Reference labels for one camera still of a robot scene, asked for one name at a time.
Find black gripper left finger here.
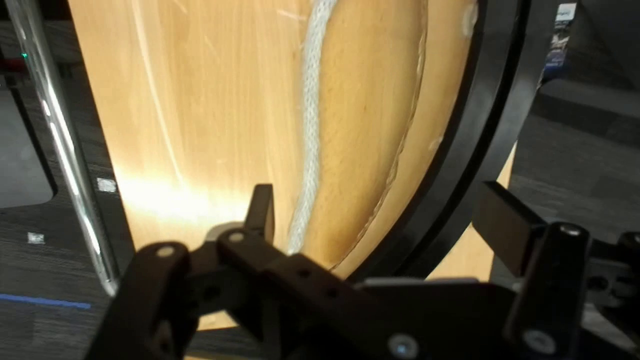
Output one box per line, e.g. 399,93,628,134
86,182,429,360

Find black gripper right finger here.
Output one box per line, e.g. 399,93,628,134
472,182,640,360

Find white braided rope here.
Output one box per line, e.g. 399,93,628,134
286,0,343,257

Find black curved track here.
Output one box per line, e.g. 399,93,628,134
346,0,576,287

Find curved cardboard base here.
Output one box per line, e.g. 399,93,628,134
288,0,480,278

